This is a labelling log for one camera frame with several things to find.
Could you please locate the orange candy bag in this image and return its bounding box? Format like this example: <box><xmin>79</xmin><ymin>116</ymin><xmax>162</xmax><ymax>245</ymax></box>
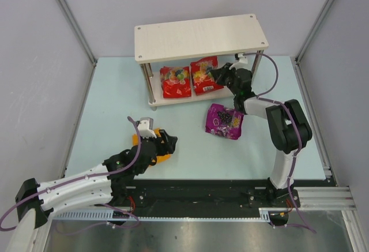
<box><xmin>140</xmin><ymin>128</ymin><xmax>178</xmax><ymax>166</ymax></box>

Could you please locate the red candy bag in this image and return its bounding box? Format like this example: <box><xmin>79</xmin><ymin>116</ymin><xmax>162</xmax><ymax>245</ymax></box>
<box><xmin>160</xmin><ymin>66</ymin><xmax>191</xmax><ymax>99</ymax></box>
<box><xmin>190</xmin><ymin>56</ymin><xmax>224</xmax><ymax>96</ymax></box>

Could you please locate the purple candy bag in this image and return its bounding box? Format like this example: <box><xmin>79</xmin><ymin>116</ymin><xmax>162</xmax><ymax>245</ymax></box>
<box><xmin>205</xmin><ymin>103</ymin><xmax>244</xmax><ymax>140</ymax></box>

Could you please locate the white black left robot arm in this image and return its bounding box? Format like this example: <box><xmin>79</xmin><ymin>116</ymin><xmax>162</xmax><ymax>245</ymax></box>
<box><xmin>15</xmin><ymin>129</ymin><xmax>178</xmax><ymax>228</ymax></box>

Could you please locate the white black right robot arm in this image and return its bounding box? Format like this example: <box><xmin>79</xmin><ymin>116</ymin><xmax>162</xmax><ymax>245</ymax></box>
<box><xmin>210</xmin><ymin>63</ymin><xmax>312</xmax><ymax>191</ymax></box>

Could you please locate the beige two-tier shelf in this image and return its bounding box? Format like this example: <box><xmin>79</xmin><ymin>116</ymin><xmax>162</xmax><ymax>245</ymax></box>
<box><xmin>134</xmin><ymin>14</ymin><xmax>269</xmax><ymax>110</ymax></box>

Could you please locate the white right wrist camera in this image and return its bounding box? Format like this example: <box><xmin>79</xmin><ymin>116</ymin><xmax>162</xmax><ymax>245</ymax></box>
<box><xmin>234</xmin><ymin>53</ymin><xmax>248</xmax><ymax>66</ymax></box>

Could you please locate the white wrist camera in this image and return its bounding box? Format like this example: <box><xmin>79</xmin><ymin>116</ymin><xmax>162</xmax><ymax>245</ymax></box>
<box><xmin>137</xmin><ymin>117</ymin><xmax>156</xmax><ymax>138</ymax></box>
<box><xmin>234</xmin><ymin>53</ymin><xmax>248</xmax><ymax>66</ymax></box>

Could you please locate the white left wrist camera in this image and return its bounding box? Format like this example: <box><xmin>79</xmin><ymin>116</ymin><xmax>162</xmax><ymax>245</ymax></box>
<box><xmin>137</xmin><ymin>117</ymin><xmax>156</xmax><ymax>138</ymax></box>

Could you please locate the white slotted cable duct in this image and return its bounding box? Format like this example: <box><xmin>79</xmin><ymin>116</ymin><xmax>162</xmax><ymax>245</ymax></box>
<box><xmin>51</xmin><ymin>207</ymin><xmax>289</xmax><ymax>223</ymax></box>

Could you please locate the aluminium right corner post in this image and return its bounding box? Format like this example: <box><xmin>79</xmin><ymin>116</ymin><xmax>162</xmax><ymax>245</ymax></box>
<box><xmin>295</xmin><ymin>0</ymin><xmax>336</xmax><ymax>65</ymax></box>

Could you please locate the aluminium corner post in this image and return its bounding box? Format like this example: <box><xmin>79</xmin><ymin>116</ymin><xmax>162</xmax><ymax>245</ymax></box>
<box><xmin>295</xmin><ymin>0</ymin><xmax>336</xmax><ymax>65</ymax></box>
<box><xmin>43</xmin><ymin>0</ymin><xmax>97</xmax><ymax>66</ymax></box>

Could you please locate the aluminium right side rail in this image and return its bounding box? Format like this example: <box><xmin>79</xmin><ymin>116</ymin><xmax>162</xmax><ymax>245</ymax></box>
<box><xmin>293</xmin><ymin>58</ymin><xmax>369</xmax><ymax>252</ymax></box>

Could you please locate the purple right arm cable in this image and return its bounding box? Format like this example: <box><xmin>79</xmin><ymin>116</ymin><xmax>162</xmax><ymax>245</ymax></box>
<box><xmin>243</xmin><ymin>51</ymin><xmax>317</xmax><ymax>234</ymax></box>

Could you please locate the aluminium left corner post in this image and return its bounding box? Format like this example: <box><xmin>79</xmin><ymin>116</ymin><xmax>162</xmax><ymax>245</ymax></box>
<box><xmin>43</xmin><ymin>0</ymin><xmax>97</xmax><ymax>66</ymax></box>

